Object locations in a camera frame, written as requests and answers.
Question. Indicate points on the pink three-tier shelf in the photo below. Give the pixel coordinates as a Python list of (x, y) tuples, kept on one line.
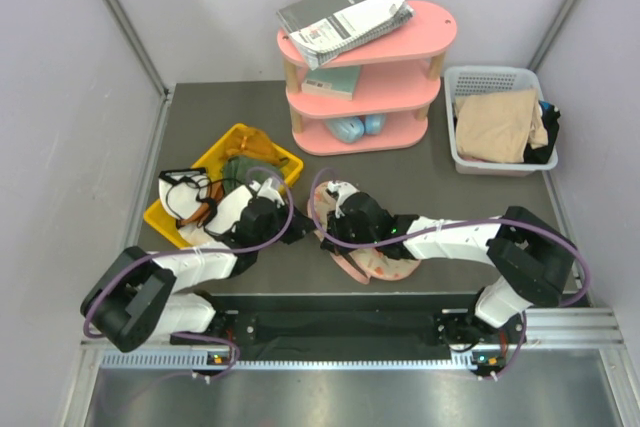
[(399, 77)]

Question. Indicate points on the grey plastic basket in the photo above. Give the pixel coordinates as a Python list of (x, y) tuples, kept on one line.
[(479, 80)]

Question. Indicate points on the black garment in basket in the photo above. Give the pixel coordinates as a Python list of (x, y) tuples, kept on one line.
[(535, 152)]

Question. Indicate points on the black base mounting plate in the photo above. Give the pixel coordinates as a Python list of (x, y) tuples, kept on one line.
[(349, 327)]

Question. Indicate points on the grey spiral notebook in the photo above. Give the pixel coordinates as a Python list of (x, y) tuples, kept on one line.
[(321, 30)]

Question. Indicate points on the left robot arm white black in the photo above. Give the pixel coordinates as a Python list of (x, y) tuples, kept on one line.
[(142, 295)]

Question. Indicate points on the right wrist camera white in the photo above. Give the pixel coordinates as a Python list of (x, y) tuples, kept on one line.
[(340, 191)]

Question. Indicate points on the light blue slippers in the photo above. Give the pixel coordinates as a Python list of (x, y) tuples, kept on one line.
[(350, 129)]

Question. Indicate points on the beige folded garment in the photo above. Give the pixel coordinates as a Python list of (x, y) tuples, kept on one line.
[(496, 127)]

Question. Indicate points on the teal book on shelf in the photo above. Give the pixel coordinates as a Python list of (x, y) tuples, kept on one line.
[(339, 82)]

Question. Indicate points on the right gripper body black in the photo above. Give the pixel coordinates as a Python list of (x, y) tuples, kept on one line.
[(345, 232)]

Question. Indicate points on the grey cable duct rail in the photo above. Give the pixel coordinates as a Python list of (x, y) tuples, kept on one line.
[(209, 361)]

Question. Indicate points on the orange mesh garment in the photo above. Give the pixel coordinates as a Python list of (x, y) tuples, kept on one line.
[(255, 144)]

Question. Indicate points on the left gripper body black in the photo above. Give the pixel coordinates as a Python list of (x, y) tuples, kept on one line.
[(280, 223)]

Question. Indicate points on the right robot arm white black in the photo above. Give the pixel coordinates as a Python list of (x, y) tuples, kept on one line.
[(533, 260)]

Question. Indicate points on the floral mesh laundry bag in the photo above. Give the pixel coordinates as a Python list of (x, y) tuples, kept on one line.
[(362, 264)]

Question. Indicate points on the green garment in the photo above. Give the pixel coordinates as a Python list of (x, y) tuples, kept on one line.
[(241, 169)]

